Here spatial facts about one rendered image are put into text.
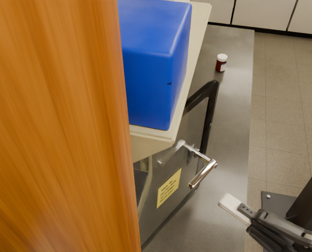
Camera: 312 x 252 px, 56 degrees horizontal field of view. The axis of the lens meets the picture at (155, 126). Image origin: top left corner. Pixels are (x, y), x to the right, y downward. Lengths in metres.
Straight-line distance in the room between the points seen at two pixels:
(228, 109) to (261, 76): 1.88
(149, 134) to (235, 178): 0.70
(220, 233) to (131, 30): 0.70
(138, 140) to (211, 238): 0.60
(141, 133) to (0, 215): 0.19
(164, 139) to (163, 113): 0.03
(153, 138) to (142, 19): 0.11
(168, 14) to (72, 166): 0.17
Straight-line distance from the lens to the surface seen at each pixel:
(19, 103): 0.19
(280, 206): 2.09
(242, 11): 3.61
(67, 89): 0.16
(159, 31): 0.27
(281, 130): 2.55
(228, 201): 0.61
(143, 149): 0.31
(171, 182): 0.64
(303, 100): 2.92
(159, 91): 0.26
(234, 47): 1.56
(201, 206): 0.90
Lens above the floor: 1.73
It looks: 47 degrees down
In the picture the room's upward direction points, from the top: straight up
